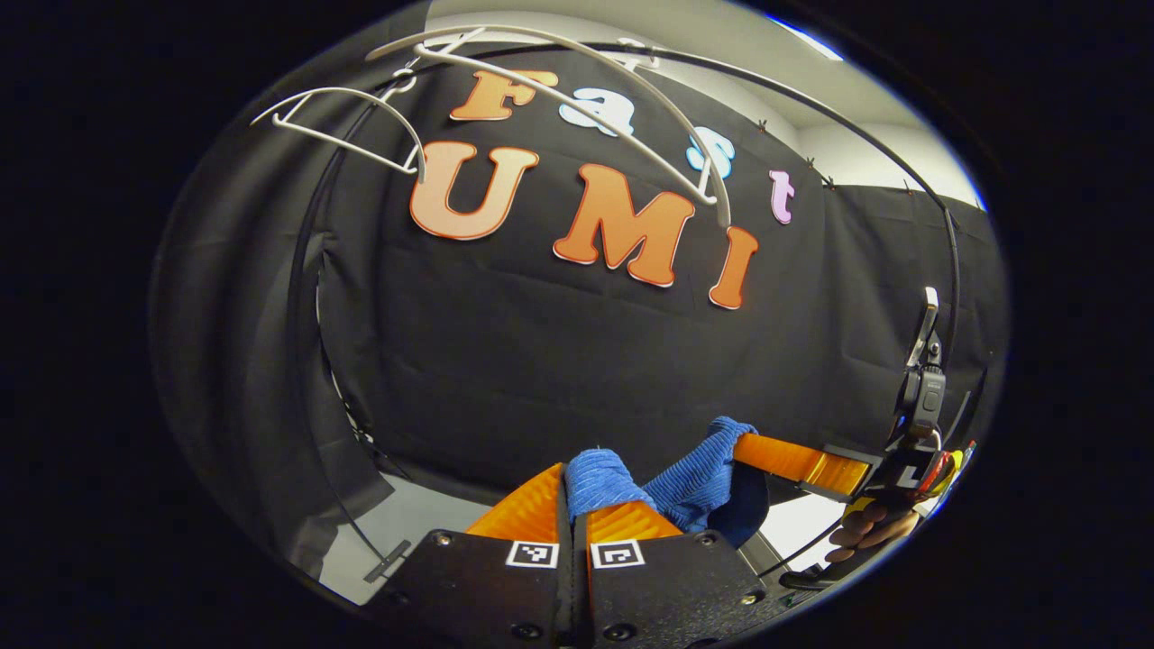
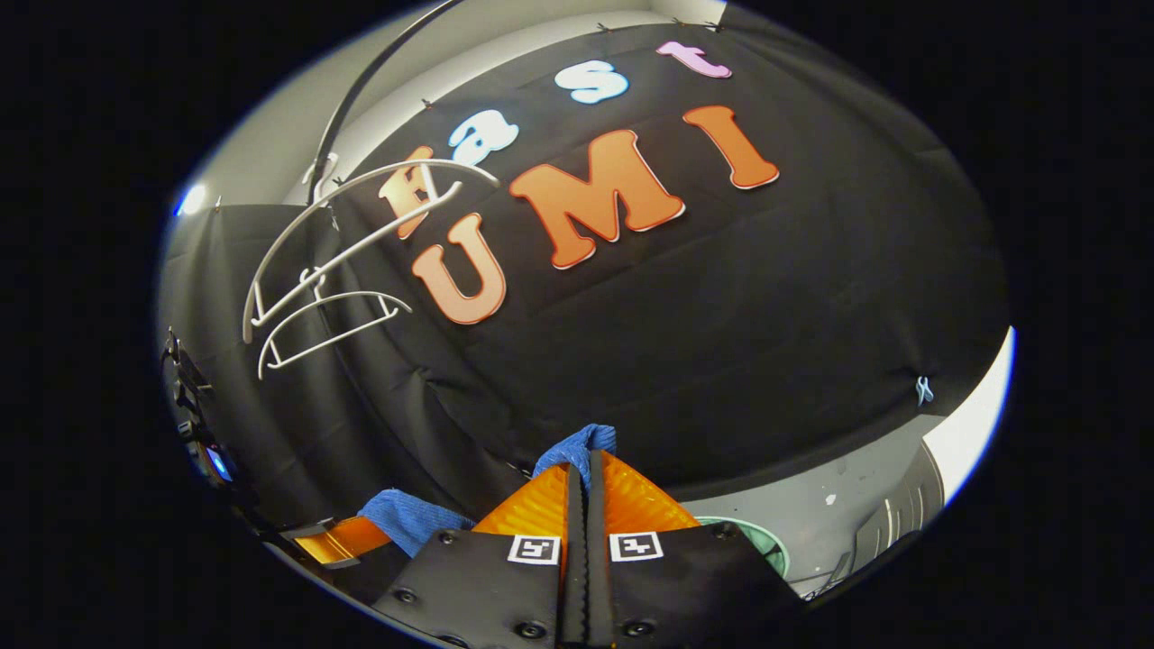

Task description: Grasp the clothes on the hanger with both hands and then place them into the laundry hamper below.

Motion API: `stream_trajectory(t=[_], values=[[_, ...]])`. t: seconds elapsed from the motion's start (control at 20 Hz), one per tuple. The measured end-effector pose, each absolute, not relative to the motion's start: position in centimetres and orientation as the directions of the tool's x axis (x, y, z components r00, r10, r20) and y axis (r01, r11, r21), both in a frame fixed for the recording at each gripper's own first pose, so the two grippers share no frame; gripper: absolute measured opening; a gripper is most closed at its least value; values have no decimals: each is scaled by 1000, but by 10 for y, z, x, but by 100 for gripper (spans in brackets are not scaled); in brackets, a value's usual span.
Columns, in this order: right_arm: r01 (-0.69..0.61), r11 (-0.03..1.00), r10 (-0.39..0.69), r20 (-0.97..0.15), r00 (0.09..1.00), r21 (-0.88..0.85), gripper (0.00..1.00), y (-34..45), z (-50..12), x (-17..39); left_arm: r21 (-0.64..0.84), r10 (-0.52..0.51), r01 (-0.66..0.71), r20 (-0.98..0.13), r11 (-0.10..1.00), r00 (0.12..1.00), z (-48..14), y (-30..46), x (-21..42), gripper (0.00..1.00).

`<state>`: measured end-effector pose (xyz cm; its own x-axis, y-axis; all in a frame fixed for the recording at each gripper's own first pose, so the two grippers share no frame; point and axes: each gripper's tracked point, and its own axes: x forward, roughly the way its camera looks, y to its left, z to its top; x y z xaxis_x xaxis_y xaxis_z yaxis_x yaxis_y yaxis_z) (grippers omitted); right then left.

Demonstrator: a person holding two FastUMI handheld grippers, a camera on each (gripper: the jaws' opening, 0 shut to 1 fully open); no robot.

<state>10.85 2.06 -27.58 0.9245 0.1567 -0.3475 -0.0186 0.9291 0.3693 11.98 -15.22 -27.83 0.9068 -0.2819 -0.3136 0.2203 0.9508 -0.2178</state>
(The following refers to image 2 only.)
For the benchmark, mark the green laundry hamper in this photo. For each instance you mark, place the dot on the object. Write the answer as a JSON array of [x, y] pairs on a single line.
[[773, 552]]

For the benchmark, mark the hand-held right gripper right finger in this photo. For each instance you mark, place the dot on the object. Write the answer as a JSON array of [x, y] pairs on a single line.
[[685, 595]]

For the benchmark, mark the light blue plastic clip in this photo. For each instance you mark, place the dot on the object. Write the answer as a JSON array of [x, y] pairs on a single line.
[[924, 390]]

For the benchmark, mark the black clothes rack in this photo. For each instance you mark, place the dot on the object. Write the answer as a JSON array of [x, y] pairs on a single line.
[[361, 81]]

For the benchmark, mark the black backdrop cloth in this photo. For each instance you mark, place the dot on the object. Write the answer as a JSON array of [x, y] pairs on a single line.
[[721, 315]]

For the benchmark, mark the blue knit shirt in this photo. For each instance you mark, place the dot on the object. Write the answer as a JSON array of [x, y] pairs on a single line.
[[410, 523]]

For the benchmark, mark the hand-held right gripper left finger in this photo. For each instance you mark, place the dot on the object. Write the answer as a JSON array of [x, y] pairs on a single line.
[[505, 595]]

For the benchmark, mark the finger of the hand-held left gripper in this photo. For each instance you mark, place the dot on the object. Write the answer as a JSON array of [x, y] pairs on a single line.
[[347, 539]]

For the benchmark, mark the white plastic hanger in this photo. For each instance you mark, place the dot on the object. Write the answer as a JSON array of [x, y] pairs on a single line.
[[361, 187], [334, 300]]

